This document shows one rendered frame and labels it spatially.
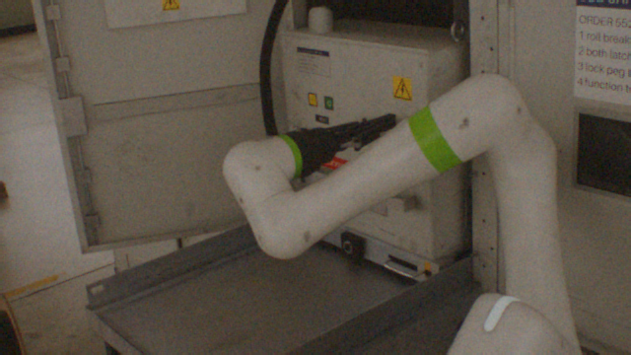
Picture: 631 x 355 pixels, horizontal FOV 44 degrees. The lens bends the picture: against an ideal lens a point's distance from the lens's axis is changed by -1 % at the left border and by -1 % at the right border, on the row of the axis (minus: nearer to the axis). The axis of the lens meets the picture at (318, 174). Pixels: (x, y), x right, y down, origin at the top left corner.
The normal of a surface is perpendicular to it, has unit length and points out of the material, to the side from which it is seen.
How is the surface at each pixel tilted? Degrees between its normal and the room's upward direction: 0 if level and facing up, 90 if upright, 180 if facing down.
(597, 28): 90
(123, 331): 0
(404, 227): 90
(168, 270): 90
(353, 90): 90
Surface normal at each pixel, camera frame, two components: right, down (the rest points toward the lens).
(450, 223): 0.65, 0.22
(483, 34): -0.76, 0.28
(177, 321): -0.07, -0.94
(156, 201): 0.25, 0.32
